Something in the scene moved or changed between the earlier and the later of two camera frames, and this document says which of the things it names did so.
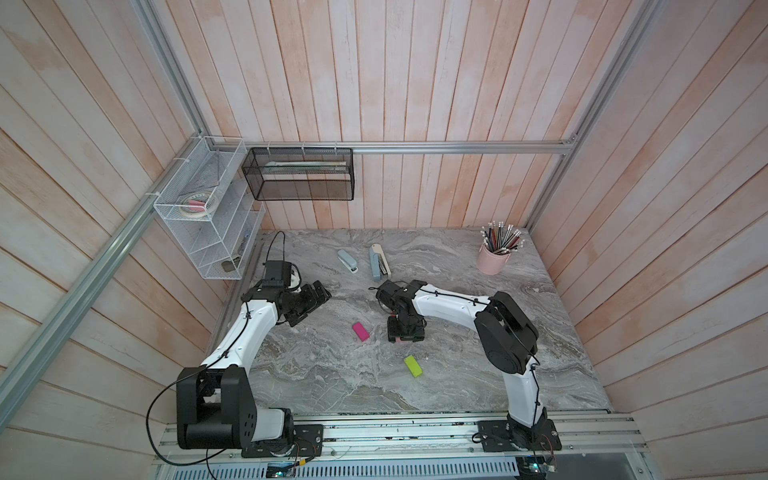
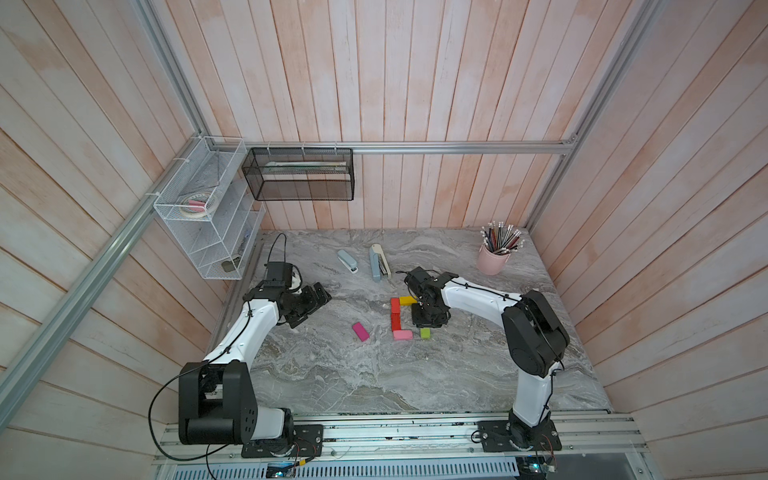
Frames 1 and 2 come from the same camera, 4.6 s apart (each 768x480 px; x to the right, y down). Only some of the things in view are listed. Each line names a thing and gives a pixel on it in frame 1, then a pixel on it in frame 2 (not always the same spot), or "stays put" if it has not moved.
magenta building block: (360, 331) stays put
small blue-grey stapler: (349, 262) stays put
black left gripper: (312, 301) stays put
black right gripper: (415, 335) -> (439, 320)
